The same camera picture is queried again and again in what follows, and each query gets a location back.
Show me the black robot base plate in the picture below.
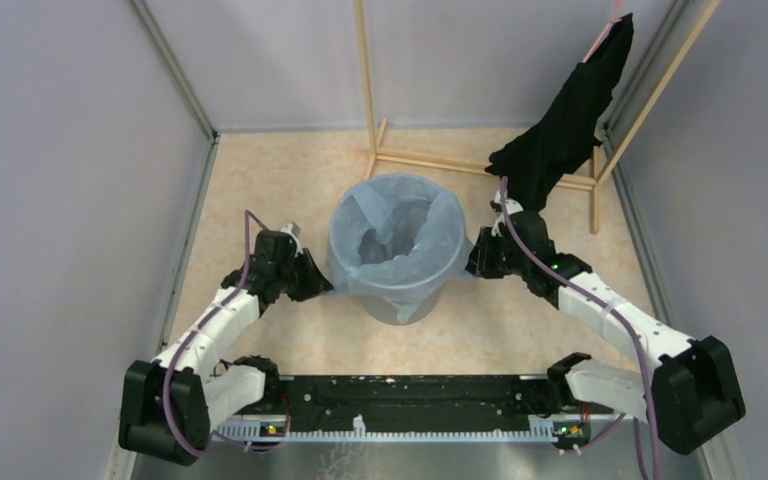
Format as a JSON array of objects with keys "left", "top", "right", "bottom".
[{"left": 236, "top": 375, "right": 584, "bottom": 435}]

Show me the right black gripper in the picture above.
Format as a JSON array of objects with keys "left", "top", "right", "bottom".
[{"left": 462, "top": 226, "right": 530, "bottom": 279}]

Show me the purple cable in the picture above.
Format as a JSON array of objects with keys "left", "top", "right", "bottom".
[
  {"left": 161, "top": 209, "right": 270, "bottom": 460},
  {"left": 497, "top": 176, "right": 665, "bottom": 480}
]

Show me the light blue trash bag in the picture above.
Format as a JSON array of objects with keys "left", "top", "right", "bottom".
[{"left": 325, "top": 173, "right": 475, "bottom": 326}]

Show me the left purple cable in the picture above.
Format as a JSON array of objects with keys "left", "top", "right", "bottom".
[{"left": 161, "top": 209, "right": 270, "bottom": 460}]

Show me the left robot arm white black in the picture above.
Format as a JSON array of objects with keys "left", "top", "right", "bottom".
[{"left": 118, "top": 223, "right": 333, "bottom": 466}]

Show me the grey plastic trash bin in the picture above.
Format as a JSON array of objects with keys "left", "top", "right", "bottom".
[{"left": 328, "top": 173, "right": 471, "bottom": 327}]

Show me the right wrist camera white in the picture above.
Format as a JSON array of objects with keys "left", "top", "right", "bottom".
[{"left": 490, "top": 190, "right": 524, "bottom": 237}]

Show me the white slotted cable duct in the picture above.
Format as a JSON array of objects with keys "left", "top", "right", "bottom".
[{"left": 213, "top": 416, "right": 583, "bottom": 443}]

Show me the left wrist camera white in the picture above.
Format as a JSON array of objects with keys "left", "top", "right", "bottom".
[{"left": 280, "top": 222, "right": 303, "bottom": 256}]

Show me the black hanging garment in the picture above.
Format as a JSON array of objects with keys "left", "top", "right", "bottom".
[{"left": 485, "top": 13, "right": 635, "bottom": 211}]

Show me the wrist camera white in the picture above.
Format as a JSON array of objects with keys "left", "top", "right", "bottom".
[
  {"left": 490, "top": 190, "right": 524, "bottom": 237},
  {"left": 280, "top": 222, "right": 303, "bottom": 256}
]

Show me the pink clothes hanger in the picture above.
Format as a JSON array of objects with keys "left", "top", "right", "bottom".
[{"left": 581, "top": 0, "right": 624, "bottom": 63}]

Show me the wooden clothes rack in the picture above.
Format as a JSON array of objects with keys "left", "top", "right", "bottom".
[{"left": 353, "top": 0, "right": 720, "bottom": 234}]

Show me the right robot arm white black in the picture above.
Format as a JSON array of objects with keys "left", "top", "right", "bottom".
[{"left": 467, "top": 200, "right": 746, "bottom": 455}]

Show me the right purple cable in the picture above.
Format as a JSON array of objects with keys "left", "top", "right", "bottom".
[{"left": 497, "top": 176, "right": 665, "bottom": 480}]

